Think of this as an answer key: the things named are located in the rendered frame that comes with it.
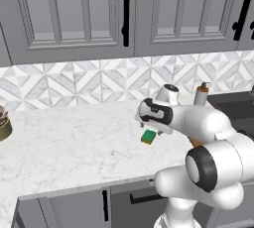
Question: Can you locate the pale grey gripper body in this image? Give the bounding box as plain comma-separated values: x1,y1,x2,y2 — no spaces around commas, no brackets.
140,121,174,138

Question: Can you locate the wide grey upper cabinet door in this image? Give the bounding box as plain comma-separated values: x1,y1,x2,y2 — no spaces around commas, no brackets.
0,0,137,66

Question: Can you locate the brown wooden cutting board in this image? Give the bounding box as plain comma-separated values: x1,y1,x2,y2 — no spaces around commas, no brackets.
188,136,205,149

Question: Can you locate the black lower cabinet handle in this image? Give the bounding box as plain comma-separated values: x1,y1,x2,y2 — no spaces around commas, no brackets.
101,189,110,223

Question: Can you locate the dark grey sink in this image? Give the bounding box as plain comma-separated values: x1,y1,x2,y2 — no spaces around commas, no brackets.
207,91,254,138

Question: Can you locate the green sponge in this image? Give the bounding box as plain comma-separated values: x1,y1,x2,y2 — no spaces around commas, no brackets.
140,129,158,146

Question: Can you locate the black drawer handle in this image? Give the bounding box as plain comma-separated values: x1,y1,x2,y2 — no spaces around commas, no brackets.
129,193,169,205

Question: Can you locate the grey lower cabinet panel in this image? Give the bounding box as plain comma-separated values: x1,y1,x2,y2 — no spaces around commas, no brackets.
203,185,254,228

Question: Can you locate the white soap dispenser brown cap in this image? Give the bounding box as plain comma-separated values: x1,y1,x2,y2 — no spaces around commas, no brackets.
192,81,212,108

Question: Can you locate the olive pot with brown tools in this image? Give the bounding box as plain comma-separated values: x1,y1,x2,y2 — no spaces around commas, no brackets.
0,104,14,143

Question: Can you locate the grey lower cabinet door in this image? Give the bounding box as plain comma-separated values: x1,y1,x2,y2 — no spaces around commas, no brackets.
18,187,111,228

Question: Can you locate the grey lower drawer front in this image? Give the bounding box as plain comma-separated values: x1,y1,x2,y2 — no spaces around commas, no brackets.
109,177,173,228

